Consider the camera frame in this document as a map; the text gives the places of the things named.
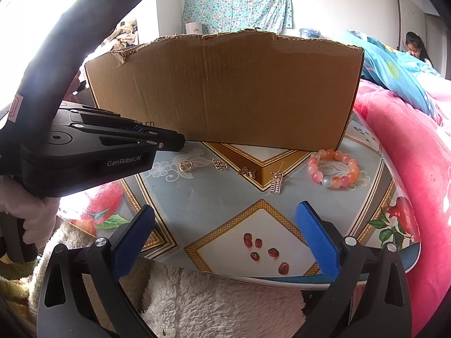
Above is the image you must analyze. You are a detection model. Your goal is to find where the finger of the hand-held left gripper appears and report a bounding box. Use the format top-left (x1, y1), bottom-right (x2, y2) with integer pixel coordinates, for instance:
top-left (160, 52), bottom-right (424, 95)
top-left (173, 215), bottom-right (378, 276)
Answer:
top-left (58, 101), bottom-right (152, 132)
top-left (72, 123), bottom-right (186, 152)

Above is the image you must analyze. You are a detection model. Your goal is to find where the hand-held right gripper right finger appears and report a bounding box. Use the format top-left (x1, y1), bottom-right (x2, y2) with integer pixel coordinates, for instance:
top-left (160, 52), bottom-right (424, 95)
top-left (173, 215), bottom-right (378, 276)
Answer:
top-left (295, 201), bottom-right (413, 338)

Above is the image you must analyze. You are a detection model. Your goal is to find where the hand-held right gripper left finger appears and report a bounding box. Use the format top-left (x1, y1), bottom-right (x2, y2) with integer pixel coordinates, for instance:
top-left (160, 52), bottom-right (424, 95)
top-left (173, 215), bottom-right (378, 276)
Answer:
top-left (36, 204), bottom-right (156, 338)

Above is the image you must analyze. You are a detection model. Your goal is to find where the orange pink bead bracelet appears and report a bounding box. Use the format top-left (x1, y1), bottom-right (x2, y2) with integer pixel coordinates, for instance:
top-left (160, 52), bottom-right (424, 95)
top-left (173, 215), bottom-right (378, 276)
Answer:
top-left (307, 149), bottom-right (361, 189)

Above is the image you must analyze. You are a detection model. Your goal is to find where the small abacus charm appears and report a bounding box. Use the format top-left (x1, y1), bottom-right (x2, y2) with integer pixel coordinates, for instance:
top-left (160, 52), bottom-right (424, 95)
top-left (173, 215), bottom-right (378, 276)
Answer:
top-left (270, 162), bottom-right (286, 195)

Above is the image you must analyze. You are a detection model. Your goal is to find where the brown cardboard box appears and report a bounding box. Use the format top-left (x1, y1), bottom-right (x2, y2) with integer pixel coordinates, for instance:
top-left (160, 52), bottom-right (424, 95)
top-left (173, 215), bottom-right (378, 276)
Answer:
top-left (85, 30), bottom-right (364, 149)

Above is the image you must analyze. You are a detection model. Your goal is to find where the beige clothes pile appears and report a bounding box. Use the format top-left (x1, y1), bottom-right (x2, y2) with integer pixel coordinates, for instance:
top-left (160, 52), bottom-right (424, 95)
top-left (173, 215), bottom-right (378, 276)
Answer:
top-left (102, 17), bottom-right (140, 55)

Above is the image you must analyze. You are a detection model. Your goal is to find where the patterned tablecloth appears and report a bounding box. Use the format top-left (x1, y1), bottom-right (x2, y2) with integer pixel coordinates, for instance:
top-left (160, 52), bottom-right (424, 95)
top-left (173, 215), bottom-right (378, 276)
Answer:
top-left (58, 109), bottom-right (422, 284)

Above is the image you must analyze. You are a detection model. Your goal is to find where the white fluffy robe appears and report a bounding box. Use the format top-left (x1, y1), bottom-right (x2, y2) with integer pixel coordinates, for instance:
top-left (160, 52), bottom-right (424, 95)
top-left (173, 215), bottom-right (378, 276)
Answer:
top-left (28, 218), bottom-right (308, 338)

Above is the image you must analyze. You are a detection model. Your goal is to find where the pink floral blanket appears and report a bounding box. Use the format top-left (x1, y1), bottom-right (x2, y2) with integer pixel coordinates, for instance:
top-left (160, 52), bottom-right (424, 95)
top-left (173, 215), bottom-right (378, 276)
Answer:
top-left (352, 77), bottom-right (451, 335)

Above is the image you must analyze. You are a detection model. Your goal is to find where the blue patterned quilt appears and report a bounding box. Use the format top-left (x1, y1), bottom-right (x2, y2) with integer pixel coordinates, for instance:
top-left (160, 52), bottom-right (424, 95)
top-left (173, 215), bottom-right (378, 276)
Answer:
top-left (338, 30), bottom-right (443, 126)

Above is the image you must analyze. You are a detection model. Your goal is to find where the grey leaning board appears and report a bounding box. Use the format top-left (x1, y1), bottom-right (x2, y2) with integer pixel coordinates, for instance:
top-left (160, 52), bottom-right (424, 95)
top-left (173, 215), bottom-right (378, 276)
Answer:
top-left (395, 0), bottom-right (427, 52)

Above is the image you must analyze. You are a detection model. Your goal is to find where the teal floral wall cloth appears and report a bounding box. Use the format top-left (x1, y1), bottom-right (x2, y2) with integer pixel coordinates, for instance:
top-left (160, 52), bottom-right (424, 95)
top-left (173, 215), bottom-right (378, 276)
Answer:
top-left (181, 0), bottom-right (294, 35)

